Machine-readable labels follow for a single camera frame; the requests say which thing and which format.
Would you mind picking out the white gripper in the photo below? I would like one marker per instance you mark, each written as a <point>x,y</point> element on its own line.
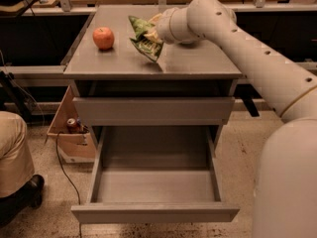
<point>163,27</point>

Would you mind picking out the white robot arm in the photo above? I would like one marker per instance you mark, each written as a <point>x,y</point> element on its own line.
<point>285,195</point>

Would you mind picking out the red apple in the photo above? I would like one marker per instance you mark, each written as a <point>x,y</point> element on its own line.
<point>103,38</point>

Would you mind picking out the black shoe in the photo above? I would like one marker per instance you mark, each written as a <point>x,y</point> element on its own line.
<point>30,194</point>

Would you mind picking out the green jalapeno chip bag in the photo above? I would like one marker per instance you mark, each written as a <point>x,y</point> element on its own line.
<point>145,47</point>

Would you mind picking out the cardboard box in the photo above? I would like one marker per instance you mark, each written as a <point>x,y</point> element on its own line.
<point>73,148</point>

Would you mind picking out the grey drawer cabinet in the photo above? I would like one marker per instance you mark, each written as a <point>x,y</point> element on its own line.
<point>114,85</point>

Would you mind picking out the closed grey top drawer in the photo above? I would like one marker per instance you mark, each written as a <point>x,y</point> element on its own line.
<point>161,111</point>

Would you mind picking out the open grey middle drawer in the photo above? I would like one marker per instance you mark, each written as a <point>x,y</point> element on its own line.
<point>155,174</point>

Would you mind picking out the person leg beige trousers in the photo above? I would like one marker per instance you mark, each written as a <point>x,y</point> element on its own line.
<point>16,163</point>

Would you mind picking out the grey metal rail frame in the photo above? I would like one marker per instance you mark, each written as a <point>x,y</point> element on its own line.
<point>33,75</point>

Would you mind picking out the red soda can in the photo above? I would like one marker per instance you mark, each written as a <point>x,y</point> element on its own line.
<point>73,126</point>

